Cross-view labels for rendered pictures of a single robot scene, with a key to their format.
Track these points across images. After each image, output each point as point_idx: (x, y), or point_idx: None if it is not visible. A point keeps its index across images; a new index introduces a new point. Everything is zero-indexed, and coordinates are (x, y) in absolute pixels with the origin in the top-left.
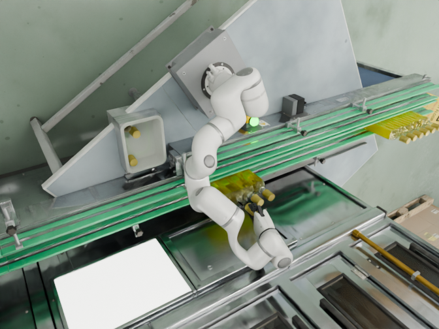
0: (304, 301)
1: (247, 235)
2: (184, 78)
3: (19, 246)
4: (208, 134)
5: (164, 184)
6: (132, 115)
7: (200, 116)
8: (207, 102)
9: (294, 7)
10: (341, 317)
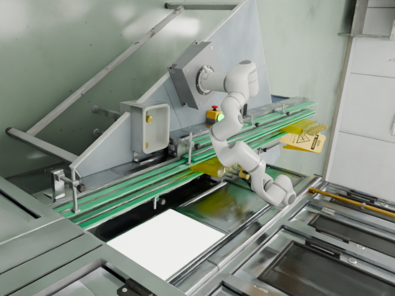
0: (306, 229)
1: (241, 198)
2: (186, 74)
3: (78, 209)
4: (233, 101)
5: (168, 164)
6: (146, 104)
7: (184, 112)
8: (198, 96)
9: (239, 36)
10: (336, 234)
